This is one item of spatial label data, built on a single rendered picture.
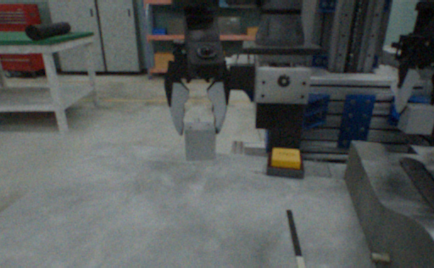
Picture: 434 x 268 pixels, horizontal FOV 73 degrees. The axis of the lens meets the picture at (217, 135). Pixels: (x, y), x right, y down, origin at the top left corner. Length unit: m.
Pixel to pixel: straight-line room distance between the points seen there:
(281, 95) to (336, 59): 0.31
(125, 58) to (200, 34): 5.39
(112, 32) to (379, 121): 5.20
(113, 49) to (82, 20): 0.67
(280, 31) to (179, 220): 0.61
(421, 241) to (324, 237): 0.18
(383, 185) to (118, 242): 0.42
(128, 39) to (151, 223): 5.29
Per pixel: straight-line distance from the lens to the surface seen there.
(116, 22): 5.76
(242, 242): 0.49
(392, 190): 0.52
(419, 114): 0.70
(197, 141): 0.47
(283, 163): 0.66
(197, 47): 0.39
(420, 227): 0.38
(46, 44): 3.07
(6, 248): 0.58
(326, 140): 1.03
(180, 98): 0.47
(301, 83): 0.81
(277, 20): 0.92
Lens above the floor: 1.13
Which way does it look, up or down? 23 degrees down
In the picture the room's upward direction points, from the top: straight up
